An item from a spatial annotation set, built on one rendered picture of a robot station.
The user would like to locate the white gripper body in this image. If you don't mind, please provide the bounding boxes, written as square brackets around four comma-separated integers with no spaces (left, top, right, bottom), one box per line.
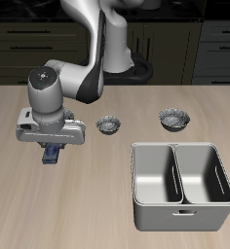
[16,118,88,146]

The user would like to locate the blue cream cheese box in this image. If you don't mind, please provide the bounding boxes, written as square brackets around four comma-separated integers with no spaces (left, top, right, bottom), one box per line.
[42,143,61,165]

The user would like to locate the small grey fluted bowl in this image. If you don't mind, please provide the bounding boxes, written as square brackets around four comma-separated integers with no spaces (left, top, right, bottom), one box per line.
[63,108,76,121]

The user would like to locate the middle-sized grey fluted bowl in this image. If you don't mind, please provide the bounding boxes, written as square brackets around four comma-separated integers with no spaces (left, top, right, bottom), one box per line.
[95,115,122,136]

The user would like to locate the large grey fluted bowl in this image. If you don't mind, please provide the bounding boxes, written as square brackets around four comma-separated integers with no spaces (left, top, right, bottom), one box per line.
[158,107,191,133]

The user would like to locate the dark olive kitchen cupboard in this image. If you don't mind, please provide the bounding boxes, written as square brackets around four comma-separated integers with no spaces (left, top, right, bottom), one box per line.
[0,19,203,87]

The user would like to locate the white basket with two bins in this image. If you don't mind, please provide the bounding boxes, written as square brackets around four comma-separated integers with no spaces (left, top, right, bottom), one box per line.
[130,141,230,233]

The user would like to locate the black kitchen countertop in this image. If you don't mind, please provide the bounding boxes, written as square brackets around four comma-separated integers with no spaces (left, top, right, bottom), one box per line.
[0,0,230,24]

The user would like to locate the dark grey drawer unit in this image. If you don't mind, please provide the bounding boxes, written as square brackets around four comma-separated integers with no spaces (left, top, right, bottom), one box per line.
[190,19,230,87]

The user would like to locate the flat black base plate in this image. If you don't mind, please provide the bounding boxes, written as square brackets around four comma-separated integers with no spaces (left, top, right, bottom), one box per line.
[79,53,155,87]

